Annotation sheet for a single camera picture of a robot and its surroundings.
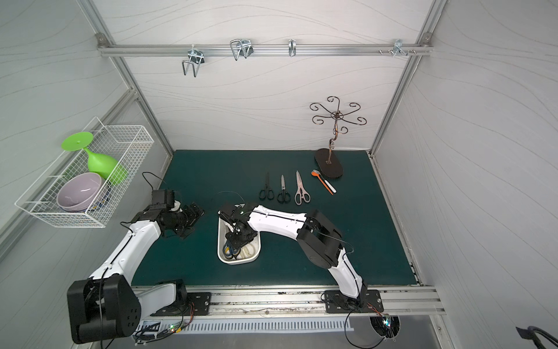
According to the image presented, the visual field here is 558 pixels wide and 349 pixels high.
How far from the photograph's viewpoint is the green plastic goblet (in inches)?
23.5

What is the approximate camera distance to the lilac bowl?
0.57 m

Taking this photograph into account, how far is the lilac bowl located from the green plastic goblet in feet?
0.06
